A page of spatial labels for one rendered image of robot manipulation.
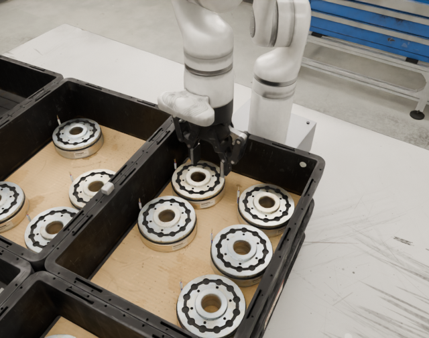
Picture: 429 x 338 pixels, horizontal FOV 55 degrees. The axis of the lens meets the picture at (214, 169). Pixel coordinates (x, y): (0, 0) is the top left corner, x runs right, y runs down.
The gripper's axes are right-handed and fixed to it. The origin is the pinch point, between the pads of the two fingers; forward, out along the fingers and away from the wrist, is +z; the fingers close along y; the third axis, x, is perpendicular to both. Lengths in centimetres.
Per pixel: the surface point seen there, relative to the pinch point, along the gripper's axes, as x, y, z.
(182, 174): -0.2, 6.6, 6.8
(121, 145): -2.8, 25.3, 9.8
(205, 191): 0.9, 0.5, 7.1
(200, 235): 7.8, -3.0, 10.1
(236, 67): -168, 90, 91
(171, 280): 17.9, -4.1, 10.3
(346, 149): -44, -14, 23
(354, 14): -178, 25, 44
